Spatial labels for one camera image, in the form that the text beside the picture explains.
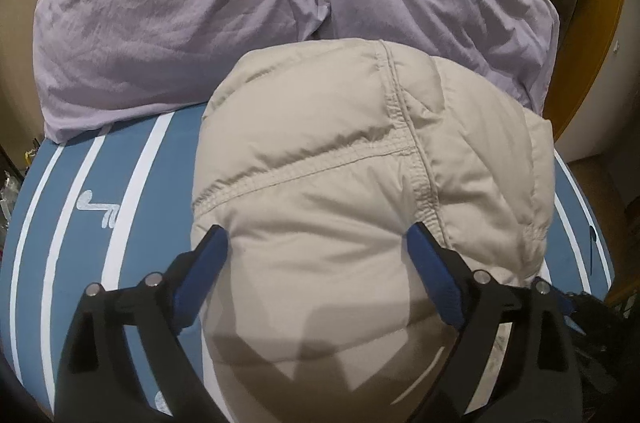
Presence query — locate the lavender duvet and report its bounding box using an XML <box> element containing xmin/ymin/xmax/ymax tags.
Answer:
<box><xmin>32</xmin><ymin>0</ymin><xmax>560</xmax><ymax>143</ymax></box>

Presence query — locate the beige puffer jacket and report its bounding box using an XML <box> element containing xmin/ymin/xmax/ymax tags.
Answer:
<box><xmin>192</xmin><ymin>39</ymin><xmax>554</xmax><ymax>422</ymax></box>

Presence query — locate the blue white striped bedsheet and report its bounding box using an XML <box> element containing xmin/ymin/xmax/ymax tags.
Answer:
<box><xmin>0</xmin><ymin>102</ymin><xmax>616</xmax><ymax>423</ymax></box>

